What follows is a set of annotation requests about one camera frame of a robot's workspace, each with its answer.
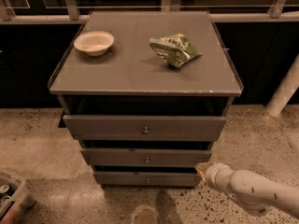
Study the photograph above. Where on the grey top drawer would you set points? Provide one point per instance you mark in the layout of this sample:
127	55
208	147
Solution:
145	128

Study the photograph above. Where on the grey drawer cabinet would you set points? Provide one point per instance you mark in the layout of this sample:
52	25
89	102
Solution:
132	80

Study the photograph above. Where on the metal railing frame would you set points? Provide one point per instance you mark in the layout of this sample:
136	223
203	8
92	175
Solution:
74	11

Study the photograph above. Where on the white paper bowl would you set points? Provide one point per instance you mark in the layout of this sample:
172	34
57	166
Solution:
94	43

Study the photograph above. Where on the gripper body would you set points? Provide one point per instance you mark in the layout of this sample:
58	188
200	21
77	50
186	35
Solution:
211	173

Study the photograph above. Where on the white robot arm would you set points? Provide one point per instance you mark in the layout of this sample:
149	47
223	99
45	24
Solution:
252	192

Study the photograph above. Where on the grey drawer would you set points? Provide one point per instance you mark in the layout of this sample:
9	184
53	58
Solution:
145	128
138	157
147	179

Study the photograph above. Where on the white cylindrical post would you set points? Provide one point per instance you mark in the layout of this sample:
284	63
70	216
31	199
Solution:
286	89

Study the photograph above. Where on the clear plastic storage bin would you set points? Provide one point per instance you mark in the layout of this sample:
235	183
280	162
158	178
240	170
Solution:
15	197

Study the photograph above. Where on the grey bottom drawer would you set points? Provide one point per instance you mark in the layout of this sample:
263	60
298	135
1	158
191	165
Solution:
147	179

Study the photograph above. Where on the green chip bag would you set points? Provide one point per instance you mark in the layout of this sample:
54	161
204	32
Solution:
175	50

